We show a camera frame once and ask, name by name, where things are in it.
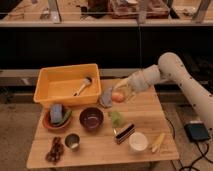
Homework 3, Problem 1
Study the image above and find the brown dried chilli bunch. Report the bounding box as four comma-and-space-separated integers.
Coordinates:
45, 137, 64, 164

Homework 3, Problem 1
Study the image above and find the purple bowl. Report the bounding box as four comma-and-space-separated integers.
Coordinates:
79, 107, 104, 131

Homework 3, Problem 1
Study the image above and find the green vegetable in bowl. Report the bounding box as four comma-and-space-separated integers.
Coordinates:
53, 110, 72, 127

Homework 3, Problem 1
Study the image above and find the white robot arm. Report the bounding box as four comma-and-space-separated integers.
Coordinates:
114, 52, 213, 131

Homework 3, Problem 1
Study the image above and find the orange bowl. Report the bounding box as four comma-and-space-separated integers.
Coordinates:
42, 110, 72, 131

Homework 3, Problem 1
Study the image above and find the black cable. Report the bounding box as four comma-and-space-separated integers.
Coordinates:
165, 116, 213, 171

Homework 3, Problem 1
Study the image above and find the white small bowl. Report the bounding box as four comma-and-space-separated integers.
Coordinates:
129, 132, 148, 153

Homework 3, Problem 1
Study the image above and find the metal cup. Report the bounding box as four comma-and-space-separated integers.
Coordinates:
65, 133, 80, 151

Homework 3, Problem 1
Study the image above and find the black foot pedal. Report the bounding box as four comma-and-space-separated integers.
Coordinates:
184, 123, 210, 142

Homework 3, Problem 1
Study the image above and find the yellow plastic tub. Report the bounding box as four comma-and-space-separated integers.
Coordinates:
34, 63, 101, 108

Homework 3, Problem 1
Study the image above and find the orange apple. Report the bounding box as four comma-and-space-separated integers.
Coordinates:
111, 92, 125, 103

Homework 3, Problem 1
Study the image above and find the grey blue cloth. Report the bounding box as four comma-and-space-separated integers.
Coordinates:
99, 87, 113, 108

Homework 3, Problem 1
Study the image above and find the dish brush in tub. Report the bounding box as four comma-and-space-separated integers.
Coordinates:
74, 77, 92, 96

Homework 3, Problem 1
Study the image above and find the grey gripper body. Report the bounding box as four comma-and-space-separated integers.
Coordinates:
128, 70, 149, 93

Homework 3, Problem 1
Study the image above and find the blue sponge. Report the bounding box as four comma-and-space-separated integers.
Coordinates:
50, 104, 62, 123

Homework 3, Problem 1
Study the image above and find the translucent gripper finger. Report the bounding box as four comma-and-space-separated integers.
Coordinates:
113, 78, 128, 90
125, 91, 136, 102

